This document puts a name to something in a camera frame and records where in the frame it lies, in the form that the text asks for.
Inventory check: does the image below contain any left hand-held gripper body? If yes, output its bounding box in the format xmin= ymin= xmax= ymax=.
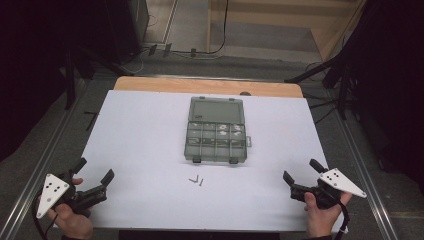
xmin=35 ymin=168 xmax=109 ymax=219

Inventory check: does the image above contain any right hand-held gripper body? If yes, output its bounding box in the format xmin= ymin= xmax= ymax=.
xmin=289 ymin=167 xmax=368 ymax=210

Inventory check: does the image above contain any smoky clear plastic compartment box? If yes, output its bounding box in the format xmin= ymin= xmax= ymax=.
xmin=183 ymin=96 xmax=253 ymax=165

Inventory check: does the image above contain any person's left hand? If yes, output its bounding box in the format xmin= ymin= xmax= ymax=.
xmin=46 ymin=177 xmax=95 ymax=240

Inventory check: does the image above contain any person's right hand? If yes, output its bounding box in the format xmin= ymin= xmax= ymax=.
xmin=303 ymin=191 xmax=353 ymax=239

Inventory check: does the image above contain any black metal stand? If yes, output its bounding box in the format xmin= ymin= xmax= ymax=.
xmin=284 ymin=53 xmax=359 ymax=121
xmin=59 ymin=46 xmax=134 ymax=111

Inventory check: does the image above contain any wooden table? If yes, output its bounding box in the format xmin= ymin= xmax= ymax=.
xmin=113 ymin=76 xmax=304 ymax=99

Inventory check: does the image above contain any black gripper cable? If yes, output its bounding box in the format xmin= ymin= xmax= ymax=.
xmin=31 ymin=196 xmax=59 ymax=240
xmin=333 ymin=201 xmax=351 ymax=240

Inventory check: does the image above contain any black floor cable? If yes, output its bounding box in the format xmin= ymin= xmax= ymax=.
xmin=173 ymin=0 xmax=230 ymax=56

